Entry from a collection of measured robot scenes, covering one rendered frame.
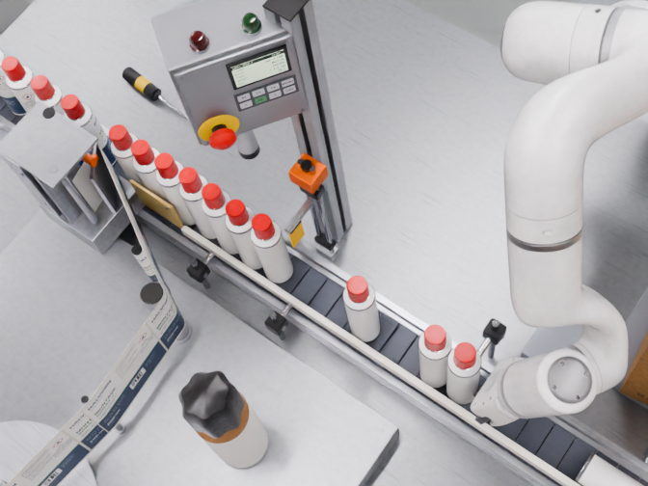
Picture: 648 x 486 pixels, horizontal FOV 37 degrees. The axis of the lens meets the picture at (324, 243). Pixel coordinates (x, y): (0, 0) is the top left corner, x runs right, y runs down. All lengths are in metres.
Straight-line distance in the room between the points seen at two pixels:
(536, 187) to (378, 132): 0.84
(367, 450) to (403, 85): 0.75
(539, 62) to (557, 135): 0.14
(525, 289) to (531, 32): 0.31
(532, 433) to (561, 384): 0.36
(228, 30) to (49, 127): 0.50
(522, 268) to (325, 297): 0.60
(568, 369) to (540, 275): 0.17
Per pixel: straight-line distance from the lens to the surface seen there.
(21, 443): 1.77
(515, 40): 1.22
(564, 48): 1.20
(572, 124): 1.12
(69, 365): 1.79
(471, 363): 1.47
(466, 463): 1.68
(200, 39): 1.25
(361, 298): 1.52
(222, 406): 1.38
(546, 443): 1.65
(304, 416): 1.66
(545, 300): 1.21
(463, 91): 1.97
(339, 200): 1.71
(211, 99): 1.32
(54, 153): 1.66
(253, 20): 1.26
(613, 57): 1.17
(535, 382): 1.29
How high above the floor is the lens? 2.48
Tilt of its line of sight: 65 degrees down
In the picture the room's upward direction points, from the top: 14 degrees counter-clockwise
